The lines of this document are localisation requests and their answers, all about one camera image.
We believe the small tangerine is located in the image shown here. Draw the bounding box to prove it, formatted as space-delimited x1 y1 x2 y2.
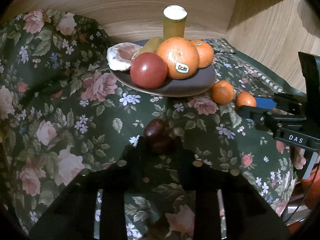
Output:
212 80 234 105
236 92 257 107

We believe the medium orange mandarin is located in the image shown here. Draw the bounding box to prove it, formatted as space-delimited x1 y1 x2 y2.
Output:
191 40 214 69

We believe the dark red grape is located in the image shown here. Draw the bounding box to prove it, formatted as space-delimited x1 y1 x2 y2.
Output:
143 119 164 138
152 128 176 147

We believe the large orange with sticker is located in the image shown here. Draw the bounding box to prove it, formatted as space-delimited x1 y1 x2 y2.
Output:
156 37 200 80

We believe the red tomato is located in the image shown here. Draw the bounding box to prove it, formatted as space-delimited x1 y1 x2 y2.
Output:
130 52 168 89

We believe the pink white shell dish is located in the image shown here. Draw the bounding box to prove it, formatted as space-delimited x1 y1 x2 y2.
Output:
106 42 142 72

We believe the orange sleeve forearm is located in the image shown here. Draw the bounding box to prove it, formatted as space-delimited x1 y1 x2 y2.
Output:
286 168 319 233

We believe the person's right hand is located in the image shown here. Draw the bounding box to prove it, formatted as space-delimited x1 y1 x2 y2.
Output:
292 147 306 170

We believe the dark round plate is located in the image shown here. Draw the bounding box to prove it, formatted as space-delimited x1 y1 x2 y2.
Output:
110 64 216 97

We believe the floral dark green cloth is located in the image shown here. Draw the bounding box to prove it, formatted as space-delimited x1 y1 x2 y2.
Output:
1 9 297 233

